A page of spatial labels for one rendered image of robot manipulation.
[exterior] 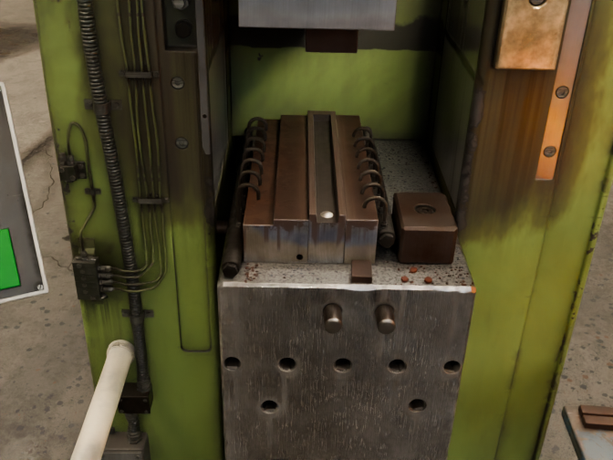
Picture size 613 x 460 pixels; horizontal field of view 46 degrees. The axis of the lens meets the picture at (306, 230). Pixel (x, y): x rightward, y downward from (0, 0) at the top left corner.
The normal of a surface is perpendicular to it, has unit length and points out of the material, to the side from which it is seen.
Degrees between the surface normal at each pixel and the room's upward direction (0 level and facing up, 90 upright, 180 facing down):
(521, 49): 90
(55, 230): 0
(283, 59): 90
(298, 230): 90
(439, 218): 0
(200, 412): 90
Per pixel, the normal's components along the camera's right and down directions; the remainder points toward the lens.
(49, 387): 0.03, -0.86
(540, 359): 0.00, 0.50
